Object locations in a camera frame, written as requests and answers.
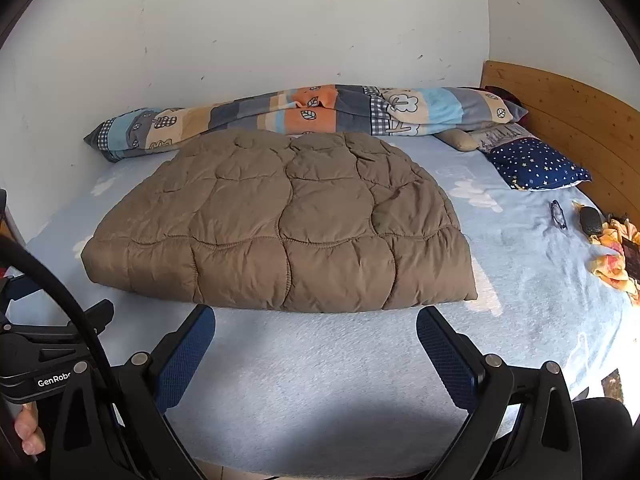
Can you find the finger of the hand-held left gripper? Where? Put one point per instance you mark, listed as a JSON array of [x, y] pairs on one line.
[[97, 312], [22, 287]]

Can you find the navy star-print pillow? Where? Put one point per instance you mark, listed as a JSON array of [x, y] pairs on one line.
[[540, 165]]

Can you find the eyeglasses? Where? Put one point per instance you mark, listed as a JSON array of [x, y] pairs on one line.
[[558, 215]]

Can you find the patchwork tree-print rolled blanket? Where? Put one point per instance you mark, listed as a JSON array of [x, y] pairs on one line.
[[240, 115]]

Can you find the yellow floral cloth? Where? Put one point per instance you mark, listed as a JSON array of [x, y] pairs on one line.
[[612, 265]]

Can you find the wooden headboard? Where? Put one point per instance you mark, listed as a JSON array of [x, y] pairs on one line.
[[575, 120]]

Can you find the grey printed pillow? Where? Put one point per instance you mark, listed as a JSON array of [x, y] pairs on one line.
[[502, 135]]

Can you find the brown quilted hooded jacket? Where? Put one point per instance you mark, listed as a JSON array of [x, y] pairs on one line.
[[280, 220]]

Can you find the dark red cloth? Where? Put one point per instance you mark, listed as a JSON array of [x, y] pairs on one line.
[[505, 97]]

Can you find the dark oval case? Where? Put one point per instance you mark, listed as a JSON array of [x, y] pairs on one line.
[[590, 220]]

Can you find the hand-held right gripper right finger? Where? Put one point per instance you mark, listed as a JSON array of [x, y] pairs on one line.
[[445, 360]]

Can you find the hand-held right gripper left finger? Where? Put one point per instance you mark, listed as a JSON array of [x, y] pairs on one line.
[[184, 360]]

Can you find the light blue cloud-print bed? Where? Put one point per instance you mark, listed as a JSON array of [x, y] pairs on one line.
[[325, 385]]

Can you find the person's left hand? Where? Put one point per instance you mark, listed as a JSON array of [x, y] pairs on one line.
[[29, 430]]

